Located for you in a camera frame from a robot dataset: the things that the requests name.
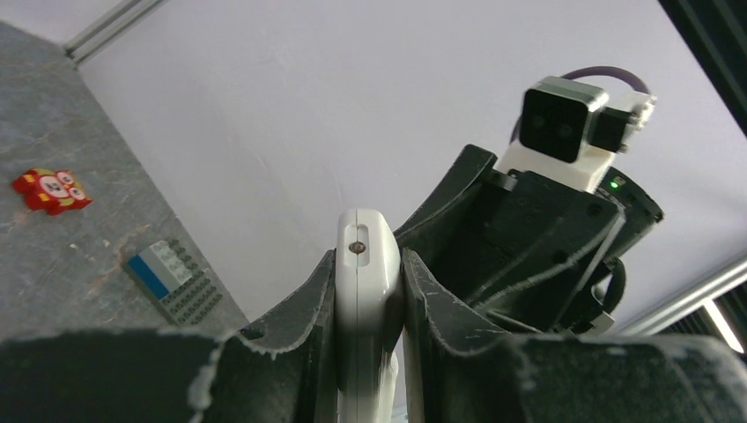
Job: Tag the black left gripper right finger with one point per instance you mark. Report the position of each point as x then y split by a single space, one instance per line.
461 368

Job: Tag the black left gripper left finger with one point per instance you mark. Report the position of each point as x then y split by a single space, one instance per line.
279 368

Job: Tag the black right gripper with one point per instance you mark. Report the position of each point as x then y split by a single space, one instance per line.
548 259

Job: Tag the white remote control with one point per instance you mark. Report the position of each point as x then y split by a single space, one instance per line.
368 315

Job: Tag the grey studded baseplate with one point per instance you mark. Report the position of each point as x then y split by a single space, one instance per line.
190 304

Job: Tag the blue grey toy brick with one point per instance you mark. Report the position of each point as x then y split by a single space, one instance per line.
160 268

